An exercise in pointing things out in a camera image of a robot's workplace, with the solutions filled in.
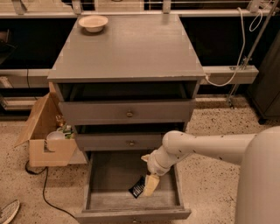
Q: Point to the grey top drawer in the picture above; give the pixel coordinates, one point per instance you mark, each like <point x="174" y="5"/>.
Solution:
<point x="126" y="112"/>

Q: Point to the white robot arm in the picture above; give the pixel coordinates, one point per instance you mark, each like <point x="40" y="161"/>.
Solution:
<point x="258" y="155"/>

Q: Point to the white bowl in box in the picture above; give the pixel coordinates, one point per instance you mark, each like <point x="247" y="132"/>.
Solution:
<point x="55" y="135"/>

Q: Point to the grey middle drawer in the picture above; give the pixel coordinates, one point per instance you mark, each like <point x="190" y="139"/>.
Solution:
<point x="119" y="142"/>

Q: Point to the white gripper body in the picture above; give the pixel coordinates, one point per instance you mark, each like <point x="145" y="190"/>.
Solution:
<point x="153" y="168"/>

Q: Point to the grey bottom drawer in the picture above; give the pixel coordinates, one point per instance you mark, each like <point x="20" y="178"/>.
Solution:
<point x="107" y="197"/>

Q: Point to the white paper bowl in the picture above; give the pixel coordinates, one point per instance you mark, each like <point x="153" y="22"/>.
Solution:
<point x="94" y="23"/>

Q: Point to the grey drawer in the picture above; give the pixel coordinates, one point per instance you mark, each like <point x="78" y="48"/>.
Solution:
<point x="119" y="142"/>
<point x="107" y="197"/>
<point x="126" y="112"/>

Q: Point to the white mesh shoe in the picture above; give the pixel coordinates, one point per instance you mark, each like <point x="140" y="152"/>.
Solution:
<point x="9" y="212"/>

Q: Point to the dark grey side cabinet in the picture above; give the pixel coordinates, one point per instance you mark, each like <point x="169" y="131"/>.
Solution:
<point x="264" y="92"/>

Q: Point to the open cardboard box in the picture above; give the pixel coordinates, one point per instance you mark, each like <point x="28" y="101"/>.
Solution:
<point x="42" y="121"/>

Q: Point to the green items in box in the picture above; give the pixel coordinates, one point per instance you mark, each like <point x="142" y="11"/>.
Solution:
<point x="63" y="127"/>

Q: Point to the dark blue rxbar wrapper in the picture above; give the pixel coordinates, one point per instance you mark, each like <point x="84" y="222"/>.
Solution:
<point x="138" y="187"/>

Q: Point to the grey wooden drawer cabinet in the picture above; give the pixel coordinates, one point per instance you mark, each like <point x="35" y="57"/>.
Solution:
<point x="134" y="58"/>

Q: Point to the metal stand pole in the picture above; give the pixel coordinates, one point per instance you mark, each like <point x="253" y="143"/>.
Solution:
<point x="242" y="63"/>

